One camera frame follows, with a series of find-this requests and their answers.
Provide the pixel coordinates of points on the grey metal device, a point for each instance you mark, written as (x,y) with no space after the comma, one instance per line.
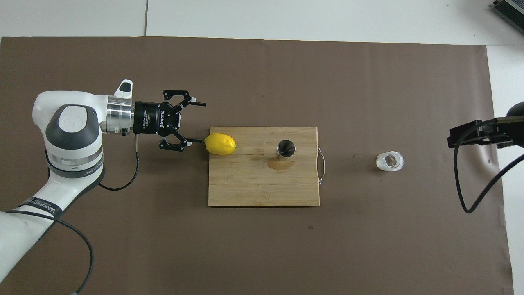
(511,10)

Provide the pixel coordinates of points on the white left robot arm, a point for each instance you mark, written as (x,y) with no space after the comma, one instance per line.
(73,123)

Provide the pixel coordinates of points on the wooden cutting board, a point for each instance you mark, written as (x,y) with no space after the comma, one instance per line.
(262,188)

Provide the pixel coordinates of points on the small clear glass cup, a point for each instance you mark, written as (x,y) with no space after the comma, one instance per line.
(389,161)

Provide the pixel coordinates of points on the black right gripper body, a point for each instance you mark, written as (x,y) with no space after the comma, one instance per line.
(518,131)

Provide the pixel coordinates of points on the yellow lemon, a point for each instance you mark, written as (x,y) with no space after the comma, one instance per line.
(220,144)

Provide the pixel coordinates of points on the steel double jigger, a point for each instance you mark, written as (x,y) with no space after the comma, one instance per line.
(286,149)

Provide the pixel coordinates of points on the brown paper table mat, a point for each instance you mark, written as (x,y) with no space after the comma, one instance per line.
(163,246)

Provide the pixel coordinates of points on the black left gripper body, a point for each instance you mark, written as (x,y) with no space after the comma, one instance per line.
(153,119)

